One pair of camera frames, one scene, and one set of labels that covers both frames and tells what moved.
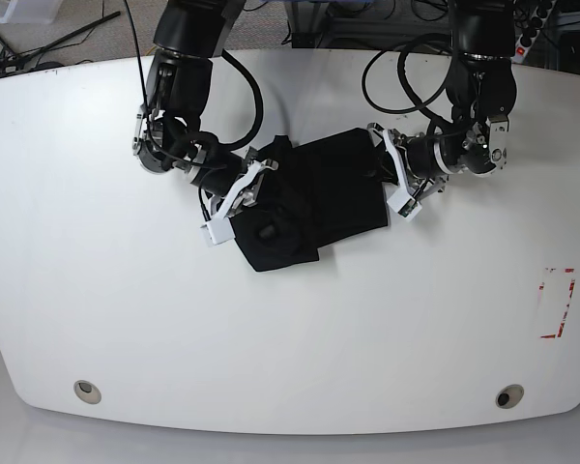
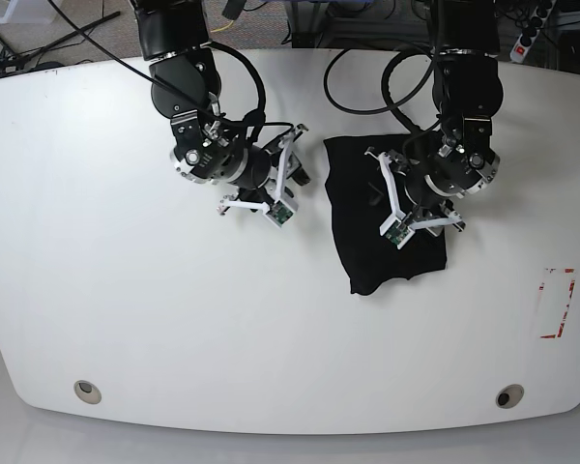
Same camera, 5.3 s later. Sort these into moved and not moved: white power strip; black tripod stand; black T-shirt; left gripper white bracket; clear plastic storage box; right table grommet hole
Moved: left gripper white bracket; black T-shirt
Not moved: black tripod stand; right table grommet hole; clear plastic storage box; white power strip
